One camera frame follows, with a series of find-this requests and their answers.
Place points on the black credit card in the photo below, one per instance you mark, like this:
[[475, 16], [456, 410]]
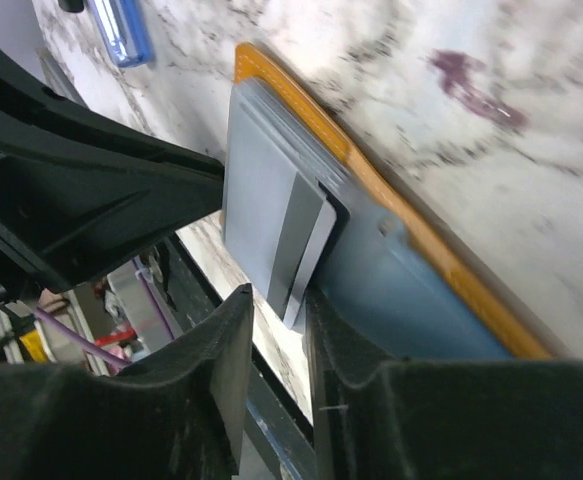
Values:
[[342, 218]]

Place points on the tan card holder wallet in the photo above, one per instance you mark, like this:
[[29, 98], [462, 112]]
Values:
[[391, 276]]

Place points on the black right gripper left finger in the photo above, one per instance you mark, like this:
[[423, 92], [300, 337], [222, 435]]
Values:
[[177, 414]]

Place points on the blue red screwdriver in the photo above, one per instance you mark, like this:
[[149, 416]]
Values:
[[122, 29]]

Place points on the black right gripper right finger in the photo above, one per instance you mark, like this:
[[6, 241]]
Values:
[[378, 417]]

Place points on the silver credit card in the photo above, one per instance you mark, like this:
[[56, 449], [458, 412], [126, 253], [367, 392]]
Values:
[[277, 219]]

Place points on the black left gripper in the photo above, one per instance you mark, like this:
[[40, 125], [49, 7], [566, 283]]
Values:
[[81, 194]]

